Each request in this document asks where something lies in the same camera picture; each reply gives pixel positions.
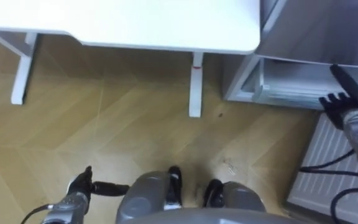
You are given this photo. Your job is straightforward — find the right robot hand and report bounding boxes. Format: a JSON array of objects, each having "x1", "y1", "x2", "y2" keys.
[{"x1": 318, "y1": 63, "x2": 358, "y2": 130}]

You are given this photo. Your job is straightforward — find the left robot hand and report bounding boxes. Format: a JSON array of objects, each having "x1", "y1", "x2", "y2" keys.
[{"x1": 68, "y1": 166, "x2": 130, "y2": 203}]

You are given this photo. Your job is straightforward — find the clear fridge drawer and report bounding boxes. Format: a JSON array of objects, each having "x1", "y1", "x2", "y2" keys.
[{"x1": 252, "y1": 83, "x2": 358, "y2": 111}]

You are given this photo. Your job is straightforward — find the open fridge door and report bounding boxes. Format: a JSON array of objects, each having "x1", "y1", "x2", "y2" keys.
[{"x1": 283, "y1": 112, "x2": 358, "y2": 224}]

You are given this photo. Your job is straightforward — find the robot legs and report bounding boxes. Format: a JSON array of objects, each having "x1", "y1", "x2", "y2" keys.
[{"x1": 115, "y1": 166, "x2": 267, "y2": 224}]

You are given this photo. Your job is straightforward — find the grey fridge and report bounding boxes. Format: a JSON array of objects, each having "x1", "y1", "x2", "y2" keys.
[{"x1": 222, "y1": 0, "x2": 358, "y2": 113}]

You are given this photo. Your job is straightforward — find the robot body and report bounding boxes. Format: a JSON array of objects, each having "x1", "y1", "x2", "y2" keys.
[{"x1": 116, "y1": 207, "x2": 323, "y2": 224}]

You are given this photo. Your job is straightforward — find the white desk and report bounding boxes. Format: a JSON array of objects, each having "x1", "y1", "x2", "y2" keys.
[{"x1": 0, "y1": 0, "x2": 261, "y2": 118}]

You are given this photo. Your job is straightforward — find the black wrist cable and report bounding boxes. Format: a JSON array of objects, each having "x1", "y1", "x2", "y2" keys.
[
  {"x1": 299, "y1": 149, "x2": 358, "y2": 224},
  {"x1": 20, "y1": 203, "x2": 54, "y2": 224}
]

